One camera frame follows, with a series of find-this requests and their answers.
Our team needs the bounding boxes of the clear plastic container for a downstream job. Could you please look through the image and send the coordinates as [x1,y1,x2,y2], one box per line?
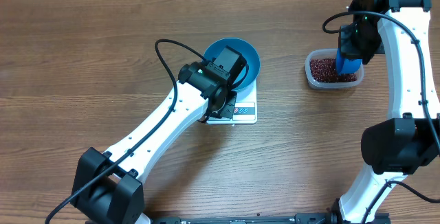
[305,49,364,90]

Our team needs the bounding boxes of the blue plastic measuring scoop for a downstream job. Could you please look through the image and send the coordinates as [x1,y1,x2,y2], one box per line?
[335,49,362,75]

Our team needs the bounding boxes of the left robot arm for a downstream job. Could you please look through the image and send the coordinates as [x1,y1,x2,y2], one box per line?
[69,61,248,224]

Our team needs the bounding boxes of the white digital kitchen scale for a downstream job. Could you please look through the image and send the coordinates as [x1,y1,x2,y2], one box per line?
[207,80,258,125]

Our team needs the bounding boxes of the blue bowl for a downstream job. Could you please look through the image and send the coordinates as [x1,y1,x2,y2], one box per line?
[203,37,261,91]

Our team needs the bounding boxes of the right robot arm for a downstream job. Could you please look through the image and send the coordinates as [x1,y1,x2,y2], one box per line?
[329,0,439,223]

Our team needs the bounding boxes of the red beans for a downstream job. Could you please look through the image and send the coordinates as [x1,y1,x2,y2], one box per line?
[309,58,358,83]

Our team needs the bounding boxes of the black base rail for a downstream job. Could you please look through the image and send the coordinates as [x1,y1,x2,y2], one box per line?
[85,212,391,224]

